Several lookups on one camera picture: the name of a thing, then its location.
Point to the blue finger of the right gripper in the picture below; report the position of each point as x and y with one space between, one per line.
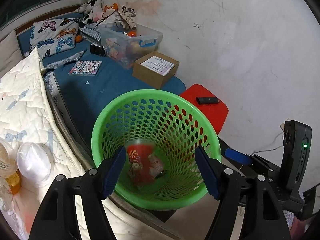
239 157

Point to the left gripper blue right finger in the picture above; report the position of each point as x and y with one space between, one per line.
263 218

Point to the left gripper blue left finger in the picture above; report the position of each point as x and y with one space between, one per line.
56 217

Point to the orange peel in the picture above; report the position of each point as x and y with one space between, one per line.
14 181

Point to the clear plastic dome lid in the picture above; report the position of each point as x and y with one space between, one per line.
35 162

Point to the white paper cup green logo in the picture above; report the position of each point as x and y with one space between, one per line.
8 164

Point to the red printed paper cup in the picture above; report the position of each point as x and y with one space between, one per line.
144 165

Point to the clear printed plastic pouch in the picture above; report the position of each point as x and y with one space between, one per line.
6 197

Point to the grey knit gloved hand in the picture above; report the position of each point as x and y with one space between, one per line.
289 216

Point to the red plastic stool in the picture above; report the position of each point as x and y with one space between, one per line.
216 113

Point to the black remote control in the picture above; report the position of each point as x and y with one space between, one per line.
207 100

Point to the green plastic mesh basket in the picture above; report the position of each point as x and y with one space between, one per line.
175 127

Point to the cream quilted blanket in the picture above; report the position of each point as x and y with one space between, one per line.
26 116

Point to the brown cardboard box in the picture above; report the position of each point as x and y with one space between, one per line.
155 69

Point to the colourful picture book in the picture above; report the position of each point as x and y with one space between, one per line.
85 68

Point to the clear plastic toy bin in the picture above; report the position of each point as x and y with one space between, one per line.
125 46

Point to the grey pillow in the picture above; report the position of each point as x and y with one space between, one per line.
10 53

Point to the small black device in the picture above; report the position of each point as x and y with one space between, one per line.
97 49

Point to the butterfly pillow right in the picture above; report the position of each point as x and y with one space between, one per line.
53 36

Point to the plush toy pile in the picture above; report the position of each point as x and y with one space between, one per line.
95 12

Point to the black camera handle unit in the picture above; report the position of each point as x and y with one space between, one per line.
297 144

